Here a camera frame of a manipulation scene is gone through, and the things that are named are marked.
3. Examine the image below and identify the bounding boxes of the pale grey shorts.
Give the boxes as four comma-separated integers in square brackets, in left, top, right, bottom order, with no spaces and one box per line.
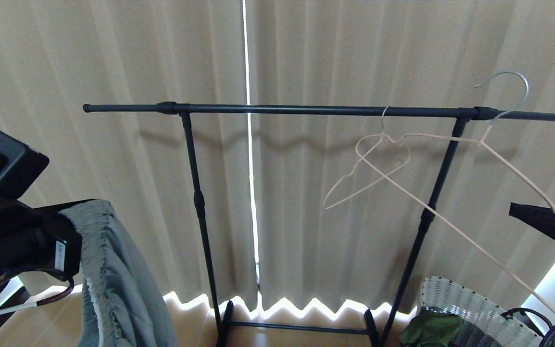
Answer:
[60,199,179,347]

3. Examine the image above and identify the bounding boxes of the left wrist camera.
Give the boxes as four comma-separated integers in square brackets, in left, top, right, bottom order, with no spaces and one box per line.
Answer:
[0,130,50,200]

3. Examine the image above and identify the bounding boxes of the green garment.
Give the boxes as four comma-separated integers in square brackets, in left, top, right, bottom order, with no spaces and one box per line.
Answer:
[399,308,463,347]

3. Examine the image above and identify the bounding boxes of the white laundry basket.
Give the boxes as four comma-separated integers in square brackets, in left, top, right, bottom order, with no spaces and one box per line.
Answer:
[420,276,555,347]

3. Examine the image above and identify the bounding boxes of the pink clothes hanger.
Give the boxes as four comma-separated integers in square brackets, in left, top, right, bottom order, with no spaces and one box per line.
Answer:
[323,106,411,210]
[355,71,555,336]

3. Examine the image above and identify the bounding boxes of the black clothes rack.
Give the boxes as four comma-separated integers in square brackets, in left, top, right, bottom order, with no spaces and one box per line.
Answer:
[83,101,555,347]

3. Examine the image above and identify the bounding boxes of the beige curtain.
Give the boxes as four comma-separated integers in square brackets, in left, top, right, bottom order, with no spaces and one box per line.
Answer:
[0,0,555,319]

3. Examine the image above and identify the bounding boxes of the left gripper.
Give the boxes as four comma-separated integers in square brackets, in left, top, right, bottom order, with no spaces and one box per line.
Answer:
[0,193,83,295]

